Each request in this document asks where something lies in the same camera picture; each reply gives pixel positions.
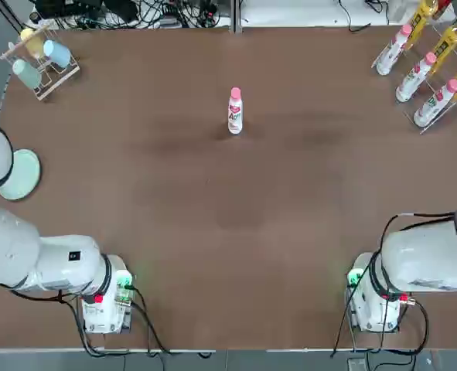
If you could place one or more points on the grey floor box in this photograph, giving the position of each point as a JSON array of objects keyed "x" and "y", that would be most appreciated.
[{"x": 357, "y": 364}]

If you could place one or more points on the white side table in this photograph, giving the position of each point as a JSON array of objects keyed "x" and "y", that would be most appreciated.
[{"x": 290, "y": 15}]

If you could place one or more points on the small dark jar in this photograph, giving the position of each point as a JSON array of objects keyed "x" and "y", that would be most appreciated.
[{"x": 34, "y": 16}]

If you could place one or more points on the white drink bottle red label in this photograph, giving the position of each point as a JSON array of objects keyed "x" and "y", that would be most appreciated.
[{"x": 236, "y": 116}]

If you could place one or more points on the white drink bottle pink cap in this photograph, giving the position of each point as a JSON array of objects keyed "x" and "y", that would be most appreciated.
[
  {"x": 433, "y": 106},
  {"x": 390, "y": 54},
  {"x": 413, "y": 79}
]

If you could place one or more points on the yellow cup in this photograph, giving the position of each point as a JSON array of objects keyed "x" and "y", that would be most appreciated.
[{"x": 33, "y": 44}]

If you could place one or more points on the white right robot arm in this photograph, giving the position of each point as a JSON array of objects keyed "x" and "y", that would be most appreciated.
[{"x": 425, "y": 255}]

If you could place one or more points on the aluminium frame post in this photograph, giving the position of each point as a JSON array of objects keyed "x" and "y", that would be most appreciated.
[{"x": 236, "y": 15}]

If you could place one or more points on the red cola bottle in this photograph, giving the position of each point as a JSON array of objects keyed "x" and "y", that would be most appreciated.
[{"x": 442, "y": 7}]

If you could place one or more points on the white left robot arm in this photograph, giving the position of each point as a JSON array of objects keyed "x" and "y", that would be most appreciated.
[{"x": 11, "y": 247}]

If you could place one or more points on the black electronic device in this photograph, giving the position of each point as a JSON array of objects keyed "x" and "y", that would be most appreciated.
[{"x": 69, "y": 7}]

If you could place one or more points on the pale green cup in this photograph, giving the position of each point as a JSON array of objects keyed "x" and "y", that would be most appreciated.
[{"x": 27, "y": 73}]

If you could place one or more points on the pale green plate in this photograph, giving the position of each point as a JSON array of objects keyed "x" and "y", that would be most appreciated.
[{"x": 23, "y": 181}]

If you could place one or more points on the clear acrylic bottle shelf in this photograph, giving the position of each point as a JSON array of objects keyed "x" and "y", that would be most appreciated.
[{"x": 413, "y": 121}]

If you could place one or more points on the light blue cup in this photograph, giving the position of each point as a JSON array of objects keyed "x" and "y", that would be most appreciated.
[{"x": 58, "y": 54}]

